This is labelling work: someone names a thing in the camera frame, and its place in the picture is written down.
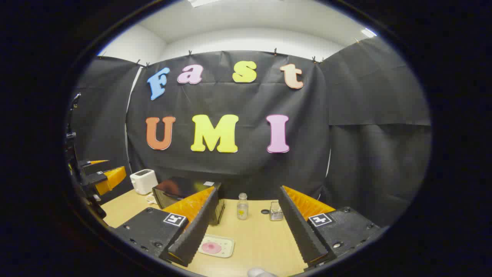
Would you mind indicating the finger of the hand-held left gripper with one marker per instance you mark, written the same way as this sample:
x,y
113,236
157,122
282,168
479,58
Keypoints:
x,y
96,167
113,179

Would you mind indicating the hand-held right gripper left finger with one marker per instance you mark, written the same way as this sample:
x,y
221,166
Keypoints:
x,y
194,231

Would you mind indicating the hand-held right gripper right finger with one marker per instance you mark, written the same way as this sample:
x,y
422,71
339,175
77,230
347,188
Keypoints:
x,y
300,231

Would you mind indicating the pink round food slice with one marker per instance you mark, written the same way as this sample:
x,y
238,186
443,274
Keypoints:
x,y
211,247

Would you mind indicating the cream square plate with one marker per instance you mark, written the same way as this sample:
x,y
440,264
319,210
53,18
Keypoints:
x,y
226,246

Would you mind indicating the black electric oven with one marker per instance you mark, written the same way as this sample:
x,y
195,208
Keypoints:
x,y
180,186

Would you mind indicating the white toaster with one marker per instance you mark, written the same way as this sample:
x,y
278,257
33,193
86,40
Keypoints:
x,y
143,181

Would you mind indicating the clear glass cup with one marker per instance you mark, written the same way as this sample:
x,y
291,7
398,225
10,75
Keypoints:
x,y
276,212

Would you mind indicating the clear glass bottle yellow label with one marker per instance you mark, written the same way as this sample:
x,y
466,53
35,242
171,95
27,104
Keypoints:
x,y
242,209

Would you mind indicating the black backdrop cloth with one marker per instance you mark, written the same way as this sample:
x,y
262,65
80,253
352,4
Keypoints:
x,y
246,169

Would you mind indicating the ceiling light panel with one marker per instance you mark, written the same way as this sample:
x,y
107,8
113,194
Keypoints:
x,y
203,2
369,32

